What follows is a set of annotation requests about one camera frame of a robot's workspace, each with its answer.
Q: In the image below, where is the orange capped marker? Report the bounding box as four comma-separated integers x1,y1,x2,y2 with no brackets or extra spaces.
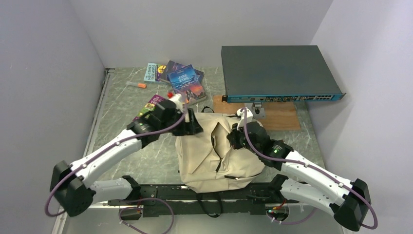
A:
126,81,147,89

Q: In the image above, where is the black base frame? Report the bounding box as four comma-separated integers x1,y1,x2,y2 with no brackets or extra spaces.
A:
108,182,289,217

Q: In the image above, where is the beige canvas backpack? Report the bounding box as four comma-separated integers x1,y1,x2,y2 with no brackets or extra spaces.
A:
175,107,267,217

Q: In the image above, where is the aluminium rail frame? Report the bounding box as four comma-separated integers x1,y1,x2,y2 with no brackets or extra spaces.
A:
51,68,143,234

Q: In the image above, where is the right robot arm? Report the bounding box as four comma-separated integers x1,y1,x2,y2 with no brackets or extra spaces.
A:
227,122,378,232

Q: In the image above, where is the metal switch stand bracket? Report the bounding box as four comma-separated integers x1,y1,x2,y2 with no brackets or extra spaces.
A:
244,102,266,119

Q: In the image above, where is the dark network switch box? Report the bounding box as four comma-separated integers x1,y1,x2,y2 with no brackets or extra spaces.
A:
221,45,345,103

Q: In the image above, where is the purple treehouse book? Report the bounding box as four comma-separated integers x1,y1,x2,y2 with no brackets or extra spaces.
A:
133,95,165,121

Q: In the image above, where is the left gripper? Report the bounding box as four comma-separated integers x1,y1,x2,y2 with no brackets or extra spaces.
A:
160,107,203,136

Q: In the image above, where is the Jane Eyre book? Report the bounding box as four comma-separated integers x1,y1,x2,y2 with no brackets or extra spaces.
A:
167,65,207,104

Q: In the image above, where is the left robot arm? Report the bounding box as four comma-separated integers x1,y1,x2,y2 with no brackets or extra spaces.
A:
48,99,203,217

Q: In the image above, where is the wooden board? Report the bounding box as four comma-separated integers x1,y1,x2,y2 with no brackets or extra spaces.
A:
212,95,301,131

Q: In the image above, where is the light blue book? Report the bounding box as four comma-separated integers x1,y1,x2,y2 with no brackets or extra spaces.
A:
143,63,168,84

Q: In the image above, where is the dark purple book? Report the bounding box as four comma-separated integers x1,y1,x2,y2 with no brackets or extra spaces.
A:
158,60,204,85

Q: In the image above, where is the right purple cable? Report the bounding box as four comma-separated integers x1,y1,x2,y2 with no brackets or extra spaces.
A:
242,107,378,231

